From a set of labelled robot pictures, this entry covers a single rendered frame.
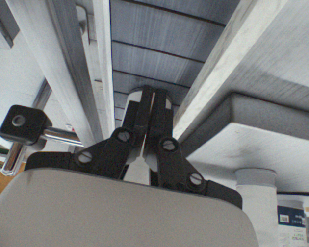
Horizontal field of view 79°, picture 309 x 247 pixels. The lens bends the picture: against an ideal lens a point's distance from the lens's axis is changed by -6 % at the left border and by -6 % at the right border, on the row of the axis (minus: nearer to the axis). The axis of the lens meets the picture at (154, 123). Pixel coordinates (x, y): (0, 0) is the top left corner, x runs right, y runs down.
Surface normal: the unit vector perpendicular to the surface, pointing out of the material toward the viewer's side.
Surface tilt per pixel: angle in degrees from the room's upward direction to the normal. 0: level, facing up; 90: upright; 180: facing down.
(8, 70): 0
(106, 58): 0
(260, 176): 90
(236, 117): 90
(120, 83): 0
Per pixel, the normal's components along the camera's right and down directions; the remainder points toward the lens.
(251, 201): -0.57, -0.40
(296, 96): -0.16, 0.89
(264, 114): 0.16, -0.40
